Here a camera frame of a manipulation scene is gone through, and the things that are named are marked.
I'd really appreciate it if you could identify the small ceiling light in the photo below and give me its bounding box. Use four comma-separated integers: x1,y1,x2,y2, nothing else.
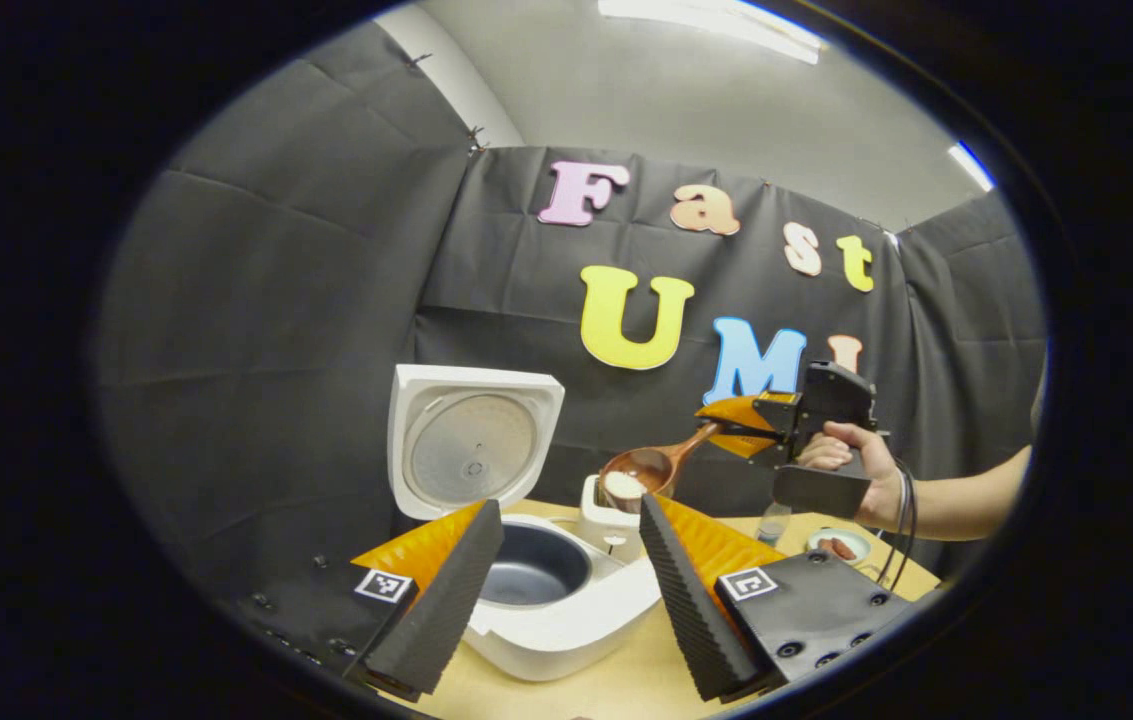
948,142,995,191

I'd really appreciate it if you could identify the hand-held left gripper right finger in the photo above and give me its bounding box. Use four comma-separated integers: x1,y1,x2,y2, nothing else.
637,494,919,704

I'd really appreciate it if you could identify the black backdrop cloth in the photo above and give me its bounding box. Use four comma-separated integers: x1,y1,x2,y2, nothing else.
94,20,1047,601

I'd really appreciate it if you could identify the dark wooden spoon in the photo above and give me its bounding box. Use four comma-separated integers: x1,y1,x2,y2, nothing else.
598,422,723,515

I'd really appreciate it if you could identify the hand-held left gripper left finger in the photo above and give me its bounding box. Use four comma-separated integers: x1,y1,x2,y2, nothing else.
244,498,506,703

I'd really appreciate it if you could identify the white rice cooker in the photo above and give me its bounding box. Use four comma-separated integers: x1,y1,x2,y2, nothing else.
387,364,664,684

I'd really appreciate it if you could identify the pale green plate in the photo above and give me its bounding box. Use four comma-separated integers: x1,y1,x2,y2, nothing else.
806,527,873,567

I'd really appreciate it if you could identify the white chopstick holder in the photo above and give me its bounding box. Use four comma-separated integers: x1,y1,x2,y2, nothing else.
579,475,649,563

